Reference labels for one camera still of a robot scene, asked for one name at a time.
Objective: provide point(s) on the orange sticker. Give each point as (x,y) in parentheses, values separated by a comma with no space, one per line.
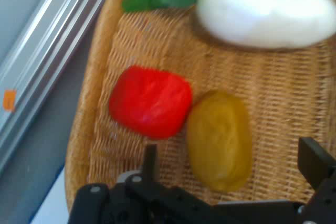
(9,100)

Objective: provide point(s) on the white toy radish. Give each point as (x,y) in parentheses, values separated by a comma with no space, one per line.
(265,14)

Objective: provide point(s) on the woven wicker basket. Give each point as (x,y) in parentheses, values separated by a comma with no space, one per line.
(275,108)

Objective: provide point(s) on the red toy pepper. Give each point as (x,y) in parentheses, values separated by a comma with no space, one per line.
(151,102)

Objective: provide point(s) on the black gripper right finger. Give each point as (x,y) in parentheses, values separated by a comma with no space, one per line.
(313,163)

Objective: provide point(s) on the yellow-green toy fruit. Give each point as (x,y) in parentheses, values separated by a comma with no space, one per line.
(219,142)

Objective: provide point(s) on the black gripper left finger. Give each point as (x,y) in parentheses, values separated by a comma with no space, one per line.
(150,171)

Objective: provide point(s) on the aluminium frame rail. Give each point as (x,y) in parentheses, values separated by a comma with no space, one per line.
(39,58)

